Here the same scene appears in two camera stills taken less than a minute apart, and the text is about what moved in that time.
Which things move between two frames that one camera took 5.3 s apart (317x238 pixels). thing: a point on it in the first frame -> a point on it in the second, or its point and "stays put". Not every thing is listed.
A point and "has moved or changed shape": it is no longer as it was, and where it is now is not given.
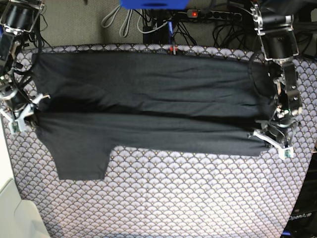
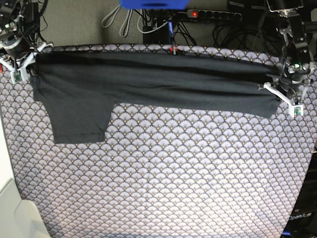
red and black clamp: (173, 50) stays put
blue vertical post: (170, 32) stays put
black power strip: (194, 13) stays put
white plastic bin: (19, 218) stays put
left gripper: (16, 100) -> (17, 49)
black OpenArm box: (303, 221) stays put
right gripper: (279, 130) -> (291, 84)
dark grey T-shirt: (195, 103) has moved or changed shape
